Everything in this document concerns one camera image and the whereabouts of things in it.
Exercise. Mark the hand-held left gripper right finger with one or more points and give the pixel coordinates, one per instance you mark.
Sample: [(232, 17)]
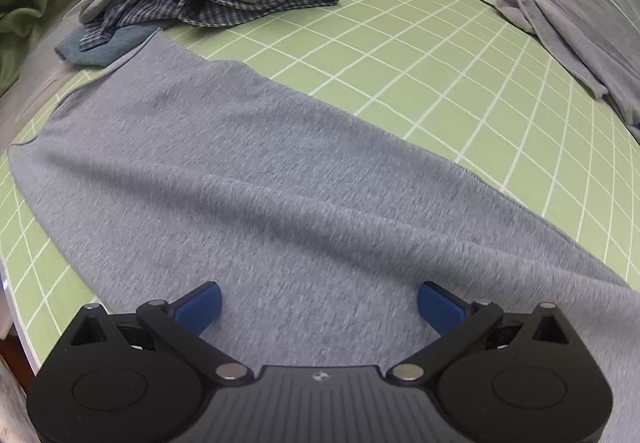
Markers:
[(439, 308)]

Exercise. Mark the green grid cutting mat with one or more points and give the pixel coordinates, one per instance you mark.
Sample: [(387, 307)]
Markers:
[(400, 73)]

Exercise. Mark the plain grey knit garment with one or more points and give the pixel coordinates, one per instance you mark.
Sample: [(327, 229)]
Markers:
[(250, 173)]

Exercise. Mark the blue plaid shirt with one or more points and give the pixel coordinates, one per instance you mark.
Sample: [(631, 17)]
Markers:
[(225, 9)]

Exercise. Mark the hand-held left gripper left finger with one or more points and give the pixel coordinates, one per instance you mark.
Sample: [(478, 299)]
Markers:
[(201, 307)]

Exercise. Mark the blue denim cloth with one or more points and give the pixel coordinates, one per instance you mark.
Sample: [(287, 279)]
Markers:
[(100, 51)]

